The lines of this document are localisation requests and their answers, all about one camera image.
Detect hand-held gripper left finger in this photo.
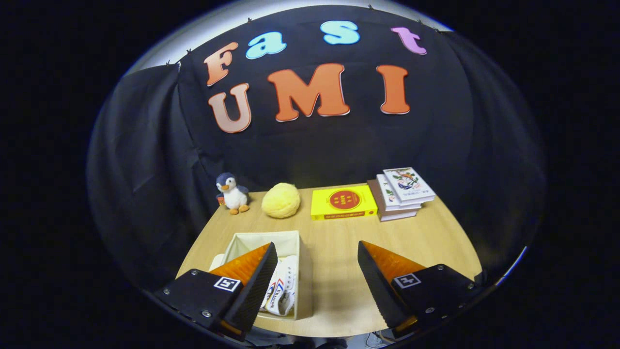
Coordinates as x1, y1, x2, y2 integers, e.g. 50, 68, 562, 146
154, 242, 279, 342

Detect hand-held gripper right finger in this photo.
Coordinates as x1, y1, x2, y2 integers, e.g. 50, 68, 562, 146
357, 240, 478, 340

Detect white shoe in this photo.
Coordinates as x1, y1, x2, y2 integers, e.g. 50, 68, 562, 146
260, 271, 284, 313
276, 254, 298, 317

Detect beige storage box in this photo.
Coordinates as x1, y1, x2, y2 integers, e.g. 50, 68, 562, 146
208, 231, 314, 321

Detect yellow plush ball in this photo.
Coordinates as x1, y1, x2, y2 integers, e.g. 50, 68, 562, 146
262, 182, 301, 219

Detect yellow book with red circle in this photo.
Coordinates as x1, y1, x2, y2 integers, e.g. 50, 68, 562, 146
310, 185, 378, 221

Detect penguin plush toy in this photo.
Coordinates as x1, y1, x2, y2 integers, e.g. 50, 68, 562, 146
216, 173, 250, 215

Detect white illustrated book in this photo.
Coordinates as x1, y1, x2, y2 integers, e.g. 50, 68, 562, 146
383, 167, 436, 205
376, 174, 423, 211

